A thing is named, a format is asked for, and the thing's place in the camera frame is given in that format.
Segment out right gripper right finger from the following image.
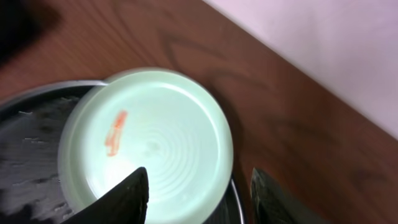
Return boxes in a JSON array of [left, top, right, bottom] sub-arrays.
[[251, 168, 329, 224]]

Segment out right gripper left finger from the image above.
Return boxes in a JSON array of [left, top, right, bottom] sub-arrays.
[[63, 167, 149, 224]]

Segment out light blue plate back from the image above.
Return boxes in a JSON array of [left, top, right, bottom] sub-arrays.
[[58, 68, 234, 223]]

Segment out round black tray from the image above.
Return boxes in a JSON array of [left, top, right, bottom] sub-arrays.
[[0, 80, 246, 224]]

